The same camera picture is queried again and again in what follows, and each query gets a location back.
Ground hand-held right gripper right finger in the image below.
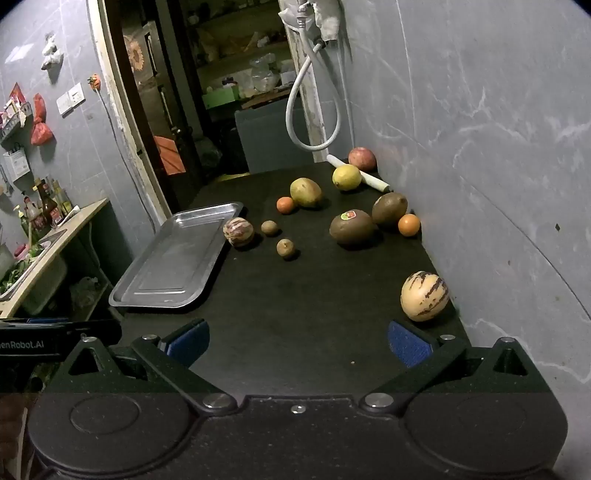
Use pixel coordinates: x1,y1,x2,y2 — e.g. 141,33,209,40
360,319,543,414

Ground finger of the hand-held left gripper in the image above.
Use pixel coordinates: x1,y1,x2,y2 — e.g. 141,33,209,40
0,316,123,343

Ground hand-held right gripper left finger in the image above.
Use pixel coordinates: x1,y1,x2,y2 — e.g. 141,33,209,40
58,318,238,414

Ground large striped pepino melon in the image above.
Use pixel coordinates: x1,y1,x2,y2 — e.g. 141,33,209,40
400,271,450,322

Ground steel tray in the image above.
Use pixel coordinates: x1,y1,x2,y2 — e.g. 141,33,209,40
108,202,245,309

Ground small striped pepino melon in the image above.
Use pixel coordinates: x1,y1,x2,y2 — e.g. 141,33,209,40
223,217,255,247

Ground brown fruit with sticker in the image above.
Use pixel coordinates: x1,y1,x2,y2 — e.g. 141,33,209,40
329,209,376,245

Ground plain brown fruit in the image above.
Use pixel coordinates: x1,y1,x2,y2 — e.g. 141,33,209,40
372,192,409,227

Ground yellow lemon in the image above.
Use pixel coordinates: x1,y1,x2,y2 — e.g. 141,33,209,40
332,165,362,191

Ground yellow-green mango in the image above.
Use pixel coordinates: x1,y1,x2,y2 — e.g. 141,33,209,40
290,178,323,208

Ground plastic bag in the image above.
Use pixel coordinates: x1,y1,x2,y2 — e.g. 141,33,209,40
69,275,112,311

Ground green vegetables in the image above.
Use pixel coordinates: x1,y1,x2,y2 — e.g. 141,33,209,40
0,256,34,297

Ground steel sink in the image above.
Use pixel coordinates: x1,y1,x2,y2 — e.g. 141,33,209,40
0,228,68,302

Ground wooden counter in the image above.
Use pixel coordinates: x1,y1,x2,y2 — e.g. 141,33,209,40
0,198,112,320

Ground dark sauce bottle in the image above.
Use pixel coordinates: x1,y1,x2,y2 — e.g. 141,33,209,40
39,181,64,228

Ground yellow oil bottle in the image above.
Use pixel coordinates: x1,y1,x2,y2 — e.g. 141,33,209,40
52,179,74,216

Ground white rolling pin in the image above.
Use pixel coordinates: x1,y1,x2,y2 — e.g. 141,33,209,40
326,154,393,193

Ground red apple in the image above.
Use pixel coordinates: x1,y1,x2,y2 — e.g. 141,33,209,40
348,147,378,171

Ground grey chest box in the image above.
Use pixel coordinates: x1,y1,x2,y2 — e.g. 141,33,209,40
234,98,315,174

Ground green box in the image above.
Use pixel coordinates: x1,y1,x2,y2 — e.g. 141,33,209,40
203,86,241,110

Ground sunflower decoration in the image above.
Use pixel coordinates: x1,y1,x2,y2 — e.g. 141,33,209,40
126,45,147,73

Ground clear plastic containers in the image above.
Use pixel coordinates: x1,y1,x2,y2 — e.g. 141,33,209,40
248,52,297,94

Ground grey cloth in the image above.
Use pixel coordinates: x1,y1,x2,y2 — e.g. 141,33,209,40
278,0,345,43

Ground black wall cable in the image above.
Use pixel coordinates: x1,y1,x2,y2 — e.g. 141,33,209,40
95,89,155,220

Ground white wall holder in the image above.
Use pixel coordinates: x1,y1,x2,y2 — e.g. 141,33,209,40
2,145,30,179

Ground white door frame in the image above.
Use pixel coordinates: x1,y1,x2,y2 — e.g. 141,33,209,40
86,0,172,222

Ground wall rack with packets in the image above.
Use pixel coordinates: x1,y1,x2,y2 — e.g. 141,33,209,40
0,82,31,142

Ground white wall switch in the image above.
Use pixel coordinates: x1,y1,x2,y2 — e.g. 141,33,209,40
56,83,86,116

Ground white hose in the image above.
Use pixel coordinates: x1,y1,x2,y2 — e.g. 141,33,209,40
285,42,343,151

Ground white wall ornament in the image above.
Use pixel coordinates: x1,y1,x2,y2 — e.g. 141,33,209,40
40,34,65,71

